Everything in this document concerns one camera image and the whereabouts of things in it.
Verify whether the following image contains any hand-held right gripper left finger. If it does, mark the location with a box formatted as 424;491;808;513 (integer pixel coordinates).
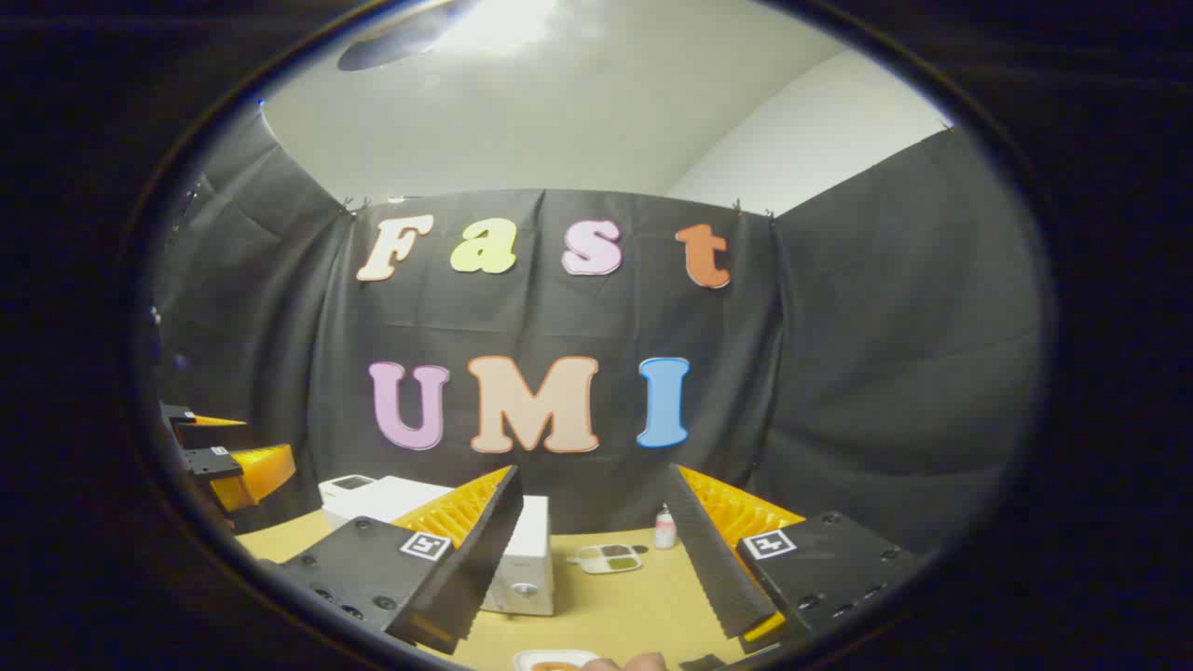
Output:
259;464;525;655

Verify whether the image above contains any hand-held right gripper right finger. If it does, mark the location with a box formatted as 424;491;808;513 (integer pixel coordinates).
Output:
664;462;926;655

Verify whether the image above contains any white microwave oven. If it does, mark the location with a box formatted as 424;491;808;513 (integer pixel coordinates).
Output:
322;475;555;616

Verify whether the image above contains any white square plate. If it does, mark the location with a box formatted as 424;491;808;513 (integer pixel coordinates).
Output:
513;650;599;671

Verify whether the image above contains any white compartment tray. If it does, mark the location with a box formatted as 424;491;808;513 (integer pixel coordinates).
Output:
569;543;644;575

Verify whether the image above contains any black backdrop cloth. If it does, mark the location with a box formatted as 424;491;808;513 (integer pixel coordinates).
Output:
149;98;1045;560

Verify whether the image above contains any round dark ceiling fixture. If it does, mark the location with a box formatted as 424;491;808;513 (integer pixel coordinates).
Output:
337;0;478;72

